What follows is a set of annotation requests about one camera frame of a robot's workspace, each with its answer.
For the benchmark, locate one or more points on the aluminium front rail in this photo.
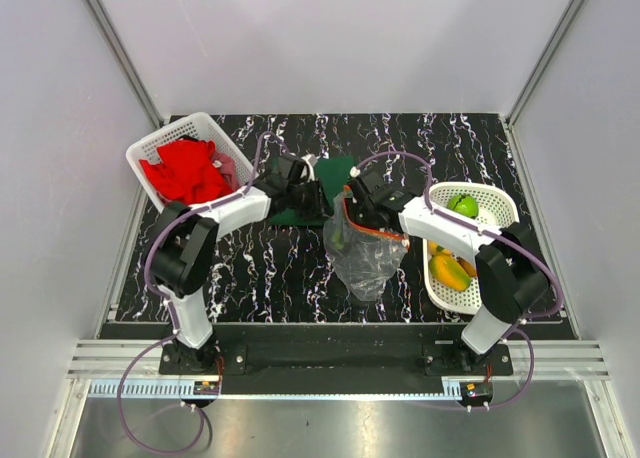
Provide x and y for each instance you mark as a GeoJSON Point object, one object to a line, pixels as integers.
{"type": "Point", "coordinates": [131, 369]}

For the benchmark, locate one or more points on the folded green cloth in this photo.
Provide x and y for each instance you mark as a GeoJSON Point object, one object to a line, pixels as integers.
{"type": "Point", "coordinates": [333, 174]}

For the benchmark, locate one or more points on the small green toy vegetable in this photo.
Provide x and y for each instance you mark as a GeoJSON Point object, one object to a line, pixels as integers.
{"type": "Point", "coordinates": [337, 239]}

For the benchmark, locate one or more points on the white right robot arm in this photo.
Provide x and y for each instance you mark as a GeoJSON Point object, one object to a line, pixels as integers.
{"type": "Point", "coordinates": [512, 275]}

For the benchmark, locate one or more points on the aluminium frame post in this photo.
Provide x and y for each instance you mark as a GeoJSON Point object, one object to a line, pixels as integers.
{"type": "Point", "coordinates": [551, 48]}
{"type": "Point", "coordinates": [113, 41]}

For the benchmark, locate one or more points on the white perforated tray basket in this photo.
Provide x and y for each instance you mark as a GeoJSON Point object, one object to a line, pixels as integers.
{"type": "Point", "coordinates": [496, 208]}

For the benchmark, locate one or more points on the brown toy orange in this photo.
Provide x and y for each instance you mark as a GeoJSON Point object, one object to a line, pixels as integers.
{"type": "Point", "coordinates": [468, 268]}

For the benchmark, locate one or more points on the left aluminium frame post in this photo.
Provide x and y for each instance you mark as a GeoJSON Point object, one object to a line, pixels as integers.
{"type": "Point", "coordinates": [113, 41]}

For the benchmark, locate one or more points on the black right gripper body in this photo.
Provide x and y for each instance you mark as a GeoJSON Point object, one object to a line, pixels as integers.
{"type": "Point", "coordinates": [361, 213]}

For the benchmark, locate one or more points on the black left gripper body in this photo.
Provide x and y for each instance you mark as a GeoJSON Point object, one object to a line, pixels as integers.
{"type": "Point", "coordinates": [306, 199]}

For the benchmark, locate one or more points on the right aluminium frame post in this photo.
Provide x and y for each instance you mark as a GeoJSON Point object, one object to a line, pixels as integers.
{"type": "Point", "coordinates": [551, 48]}

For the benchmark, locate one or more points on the white laundry basket left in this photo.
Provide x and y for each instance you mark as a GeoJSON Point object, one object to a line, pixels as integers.
{"type": "Point", "coordinates": [200, 126]}

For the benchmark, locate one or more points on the orange toy peach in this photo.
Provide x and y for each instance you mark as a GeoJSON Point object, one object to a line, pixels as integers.
{"type": "Point", "coordinates": [435, 249]}

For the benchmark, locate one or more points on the yellow green toy mango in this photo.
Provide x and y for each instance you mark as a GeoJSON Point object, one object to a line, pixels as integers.
{"type": "Point", "coordinates": [446, 270]}

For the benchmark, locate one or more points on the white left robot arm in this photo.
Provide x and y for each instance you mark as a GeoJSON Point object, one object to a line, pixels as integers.
{"type": "Point", "coordinates": [179, 258]}

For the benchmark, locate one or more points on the red cloth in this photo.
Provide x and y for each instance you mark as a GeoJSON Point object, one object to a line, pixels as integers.
{"type": "Point", "coordinates": [153, 171]}

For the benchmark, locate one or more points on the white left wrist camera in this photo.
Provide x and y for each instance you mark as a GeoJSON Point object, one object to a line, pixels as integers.
{"type": "Point", "coordinates": [310, 161]}

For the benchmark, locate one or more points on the clear zip top bag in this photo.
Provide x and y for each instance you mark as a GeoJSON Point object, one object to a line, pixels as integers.
{"type": "Point", "coordinates": [369, 259]}

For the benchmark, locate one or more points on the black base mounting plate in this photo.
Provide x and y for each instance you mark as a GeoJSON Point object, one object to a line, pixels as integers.
{"type": "Point", "coordinates": [330, 353]}

